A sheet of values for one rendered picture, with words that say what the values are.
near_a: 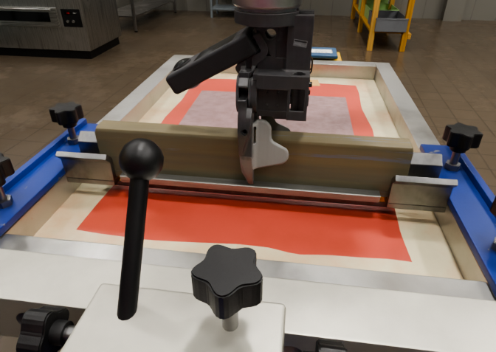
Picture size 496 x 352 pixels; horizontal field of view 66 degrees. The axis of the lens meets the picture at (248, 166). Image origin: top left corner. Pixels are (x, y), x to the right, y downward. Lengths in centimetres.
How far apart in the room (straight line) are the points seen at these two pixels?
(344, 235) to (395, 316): 20
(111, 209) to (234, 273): 37
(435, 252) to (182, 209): 32
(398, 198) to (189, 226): 27
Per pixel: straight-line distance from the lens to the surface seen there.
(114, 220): 53
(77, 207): 58
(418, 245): 51
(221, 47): 44
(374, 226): 52
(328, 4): 772
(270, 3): 40
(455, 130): 56
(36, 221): 55
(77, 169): 57
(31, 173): 59
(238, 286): 20
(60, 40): 519
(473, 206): 52
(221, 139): 48
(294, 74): 43
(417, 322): 32
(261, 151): 46
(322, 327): 29
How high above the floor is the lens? 128
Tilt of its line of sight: 31 degrees down
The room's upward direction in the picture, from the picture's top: straight up
